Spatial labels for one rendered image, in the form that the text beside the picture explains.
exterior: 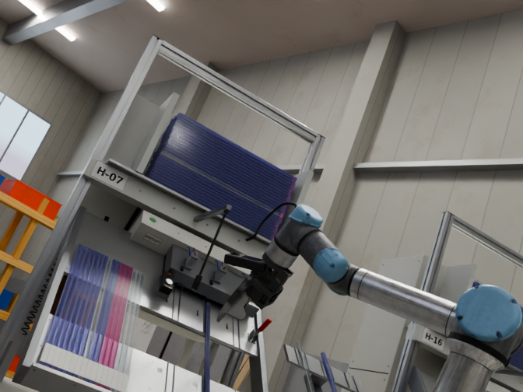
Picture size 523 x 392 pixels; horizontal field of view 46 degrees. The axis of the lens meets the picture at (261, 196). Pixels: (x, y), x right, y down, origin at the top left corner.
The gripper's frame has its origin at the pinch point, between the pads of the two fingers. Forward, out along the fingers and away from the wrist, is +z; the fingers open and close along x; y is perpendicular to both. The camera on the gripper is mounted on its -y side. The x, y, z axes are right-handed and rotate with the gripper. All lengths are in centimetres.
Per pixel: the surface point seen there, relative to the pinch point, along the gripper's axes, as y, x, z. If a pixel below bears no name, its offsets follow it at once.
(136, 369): -9.1, -9.4, 25.7
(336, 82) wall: -221, 651, 5
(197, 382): 2.8, 5.0, 25.5
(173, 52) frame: -88, 57, -32
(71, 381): -14.1, -29.8, 25.0
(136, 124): -83, 52, -3
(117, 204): -67, 40, 21
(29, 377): -21.2, -34.8, 28.4
